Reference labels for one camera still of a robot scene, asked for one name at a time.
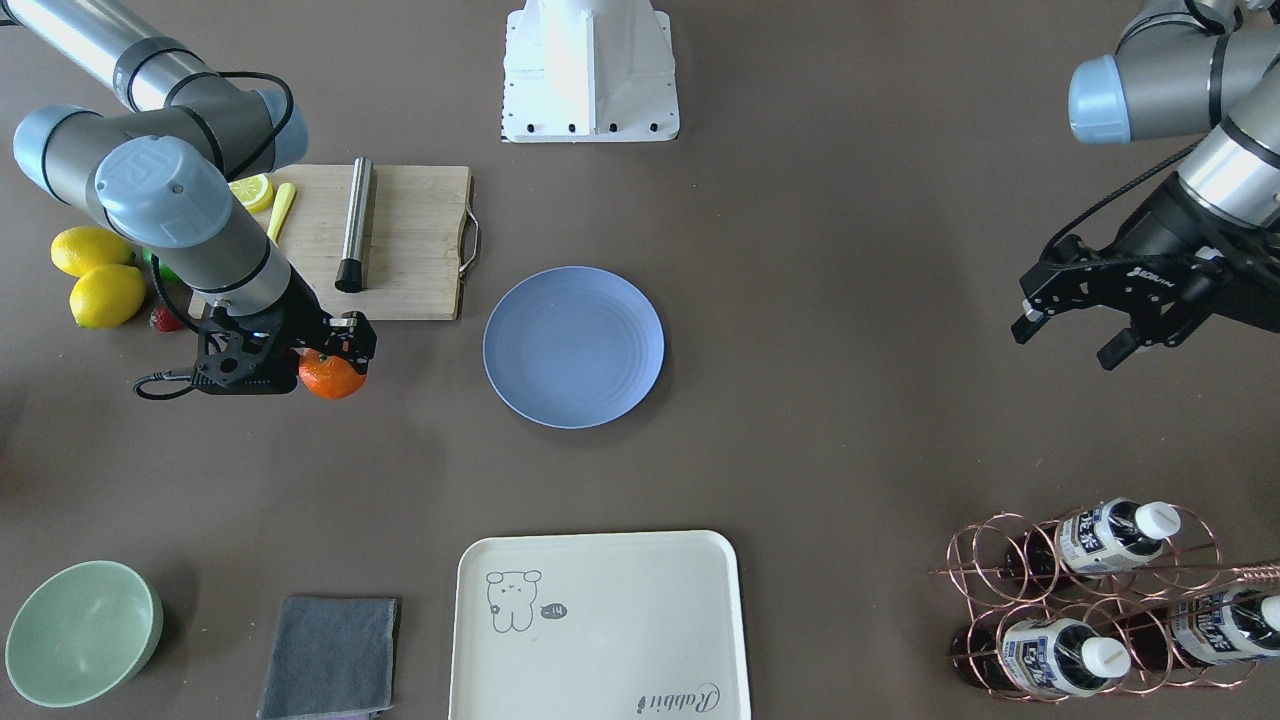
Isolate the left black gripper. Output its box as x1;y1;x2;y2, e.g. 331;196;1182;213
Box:
1010;176;1279;372

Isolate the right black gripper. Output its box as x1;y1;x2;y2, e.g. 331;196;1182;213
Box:
192;270;378;395

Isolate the orange fruit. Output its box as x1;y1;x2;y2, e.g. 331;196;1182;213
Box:
298;348;367;400

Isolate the blue plate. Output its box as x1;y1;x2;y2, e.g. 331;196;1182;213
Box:
483;266;666;430

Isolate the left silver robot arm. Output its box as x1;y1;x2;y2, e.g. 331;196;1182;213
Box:
1011;1;1279;370

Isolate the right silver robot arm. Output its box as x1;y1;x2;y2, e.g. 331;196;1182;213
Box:
3;1;378;395

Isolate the steel cylinder muddler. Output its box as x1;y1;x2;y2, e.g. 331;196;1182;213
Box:
334;156;378;293

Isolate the wooden cutting board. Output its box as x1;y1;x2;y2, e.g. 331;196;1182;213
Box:
188;164;481;322

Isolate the yellow plastic knife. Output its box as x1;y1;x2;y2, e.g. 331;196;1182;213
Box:
266;182;298;246

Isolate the lemon slice upper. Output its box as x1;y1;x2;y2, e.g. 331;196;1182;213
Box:
228;174;275;214

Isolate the red strawberry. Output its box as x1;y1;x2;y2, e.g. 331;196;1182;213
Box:
148;307;187;334

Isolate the green lime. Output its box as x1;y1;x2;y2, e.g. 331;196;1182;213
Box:
142;249;183;283

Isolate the yellow lemon outer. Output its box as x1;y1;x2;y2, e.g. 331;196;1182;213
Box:
69;264;146;329

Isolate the yellow lemon near board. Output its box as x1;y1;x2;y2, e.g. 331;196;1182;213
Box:
50;225;134;278

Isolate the grey folded cloth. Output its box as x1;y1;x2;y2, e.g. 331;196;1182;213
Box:
257;594;401;719

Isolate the dark bottle white cap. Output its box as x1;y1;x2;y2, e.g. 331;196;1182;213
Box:
950;619;1132;701

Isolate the mint green bowl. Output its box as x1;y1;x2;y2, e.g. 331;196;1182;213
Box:
4;560;164;708

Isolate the cream rabbit tray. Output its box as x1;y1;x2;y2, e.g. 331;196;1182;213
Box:
448;530;753;719

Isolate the copper wire bottle rack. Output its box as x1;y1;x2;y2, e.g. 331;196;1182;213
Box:
943;503;1277;705

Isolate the white pedestal column base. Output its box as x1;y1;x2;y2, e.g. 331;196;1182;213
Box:
500;1;681;143

